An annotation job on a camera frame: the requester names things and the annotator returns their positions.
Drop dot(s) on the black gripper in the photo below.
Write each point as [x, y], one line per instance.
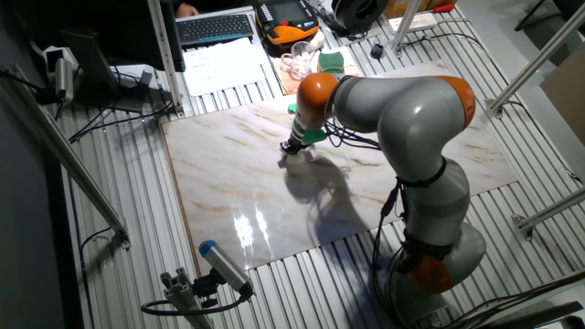
[291, 146]

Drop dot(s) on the white sponge block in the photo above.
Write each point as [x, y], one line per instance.
[295, 159]

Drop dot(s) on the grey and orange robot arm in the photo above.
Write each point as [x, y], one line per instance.
[420, 119]

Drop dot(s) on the green and yellow sponge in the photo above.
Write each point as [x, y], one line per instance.
[331, 63]

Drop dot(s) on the person's bare hand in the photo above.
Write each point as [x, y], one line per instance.
[186, 9]

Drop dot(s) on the orange and white cloth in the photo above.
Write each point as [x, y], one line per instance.
[285, 84]

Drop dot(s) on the clear glass jug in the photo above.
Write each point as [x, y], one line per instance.
[296, 61]

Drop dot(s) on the marble pattern board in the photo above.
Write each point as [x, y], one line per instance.
[205, 151]

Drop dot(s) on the white paper sheet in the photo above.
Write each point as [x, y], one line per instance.
[219, 68]

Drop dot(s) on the white rounded object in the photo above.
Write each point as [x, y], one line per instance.
[316, 40]

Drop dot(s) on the orange and black teach pendant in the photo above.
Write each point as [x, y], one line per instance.
[285, 32]

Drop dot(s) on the small black plug adapter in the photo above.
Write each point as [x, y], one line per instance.
[377, 51]

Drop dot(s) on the black computer keyboard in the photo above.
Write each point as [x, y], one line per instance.
[215, 29]

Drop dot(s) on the black round reel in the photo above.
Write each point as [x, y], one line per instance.
[358, 13]

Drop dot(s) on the brown cardboard box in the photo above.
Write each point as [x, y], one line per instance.
[397, 7]

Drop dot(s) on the white power strip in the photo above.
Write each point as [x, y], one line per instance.
[422, 20]

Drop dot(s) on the short aluminium profile stub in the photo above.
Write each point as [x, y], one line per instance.
[183, 297]

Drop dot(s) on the black monitor stand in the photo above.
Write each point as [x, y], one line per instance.
[89, 59]

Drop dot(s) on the long slanted aluminium beam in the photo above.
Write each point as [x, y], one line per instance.
[68, 157]

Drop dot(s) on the black computer monitor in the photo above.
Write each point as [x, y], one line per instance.
[91, 18]

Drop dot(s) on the brown cardboard panel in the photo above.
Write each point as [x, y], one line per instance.
[569, 96]

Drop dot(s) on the black flat bar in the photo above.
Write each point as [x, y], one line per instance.
[539, 315]

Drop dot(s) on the black office chair base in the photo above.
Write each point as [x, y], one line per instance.
[571, 7]

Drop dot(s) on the silver camera with blue cap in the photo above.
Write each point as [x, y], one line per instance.
[224, 267]

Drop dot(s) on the aluminium frame post by monitor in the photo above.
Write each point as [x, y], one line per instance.
[164, 55]

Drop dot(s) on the black camera clamp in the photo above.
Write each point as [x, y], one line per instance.
[205, 288]

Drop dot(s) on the aluminium frame post by power strip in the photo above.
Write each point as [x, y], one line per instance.
[404, 23]

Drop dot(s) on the silver camera on white mount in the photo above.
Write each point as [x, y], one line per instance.
[64, 77]

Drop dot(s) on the low aluminium beam with bracket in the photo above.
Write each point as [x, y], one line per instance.
[553, 208]

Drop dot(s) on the slanted aluminium beam with bracket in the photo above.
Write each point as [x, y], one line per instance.
[544, 52]

